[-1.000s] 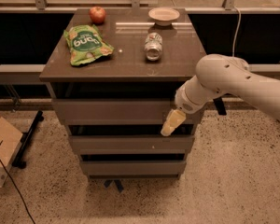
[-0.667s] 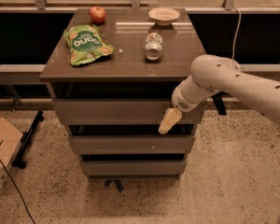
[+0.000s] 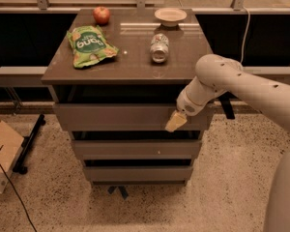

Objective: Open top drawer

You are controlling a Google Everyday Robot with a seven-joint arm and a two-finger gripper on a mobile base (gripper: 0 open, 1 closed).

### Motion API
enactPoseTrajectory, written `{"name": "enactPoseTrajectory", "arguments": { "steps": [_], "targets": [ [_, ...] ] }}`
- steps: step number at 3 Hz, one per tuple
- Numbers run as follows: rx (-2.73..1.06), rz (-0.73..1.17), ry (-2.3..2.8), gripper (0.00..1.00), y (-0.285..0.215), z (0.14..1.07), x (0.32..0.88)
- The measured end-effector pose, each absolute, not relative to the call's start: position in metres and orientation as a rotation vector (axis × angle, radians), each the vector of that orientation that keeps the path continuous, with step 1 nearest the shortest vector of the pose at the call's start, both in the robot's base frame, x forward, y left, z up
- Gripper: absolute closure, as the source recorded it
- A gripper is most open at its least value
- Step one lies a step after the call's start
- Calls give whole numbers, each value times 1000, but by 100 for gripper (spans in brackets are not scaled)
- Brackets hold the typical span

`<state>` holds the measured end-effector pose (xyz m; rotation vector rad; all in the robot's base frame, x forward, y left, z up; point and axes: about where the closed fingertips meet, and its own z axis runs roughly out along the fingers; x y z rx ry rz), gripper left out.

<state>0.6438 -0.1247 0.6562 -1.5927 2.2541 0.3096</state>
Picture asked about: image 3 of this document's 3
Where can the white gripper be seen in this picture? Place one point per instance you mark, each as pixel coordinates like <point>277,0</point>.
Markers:
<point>186,104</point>

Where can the grey top drawer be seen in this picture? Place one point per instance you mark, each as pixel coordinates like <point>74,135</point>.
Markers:
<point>113,117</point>

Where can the grey drawer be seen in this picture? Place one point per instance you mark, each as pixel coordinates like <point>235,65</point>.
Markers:
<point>113,117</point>
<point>135,149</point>
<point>137,174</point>

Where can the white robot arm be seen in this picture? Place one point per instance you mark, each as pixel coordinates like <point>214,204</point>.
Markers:
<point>216,75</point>

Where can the grey drawer cabinet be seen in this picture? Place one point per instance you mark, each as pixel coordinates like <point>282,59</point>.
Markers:
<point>132,77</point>

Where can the grey middle drawer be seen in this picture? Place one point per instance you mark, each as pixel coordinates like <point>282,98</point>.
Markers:
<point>135,149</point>

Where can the grey bottom drawer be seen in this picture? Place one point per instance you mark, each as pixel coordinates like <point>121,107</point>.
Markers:
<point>137,174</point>

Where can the silver soda can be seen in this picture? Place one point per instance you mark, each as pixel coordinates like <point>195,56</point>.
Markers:
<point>159,48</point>

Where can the white bowl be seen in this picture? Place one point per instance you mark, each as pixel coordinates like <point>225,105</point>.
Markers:
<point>170,17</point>

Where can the green chip bag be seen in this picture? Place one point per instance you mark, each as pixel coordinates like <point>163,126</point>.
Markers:
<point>90,46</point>

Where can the red apple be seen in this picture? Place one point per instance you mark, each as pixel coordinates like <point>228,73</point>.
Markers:
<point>101,15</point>

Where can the black stand bar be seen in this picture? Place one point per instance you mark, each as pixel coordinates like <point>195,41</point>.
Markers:
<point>26,146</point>

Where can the cardboard box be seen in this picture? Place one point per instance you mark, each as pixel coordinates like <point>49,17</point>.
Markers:
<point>10,148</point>

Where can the black bracket leg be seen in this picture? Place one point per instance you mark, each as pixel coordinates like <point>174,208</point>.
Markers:
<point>226,106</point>

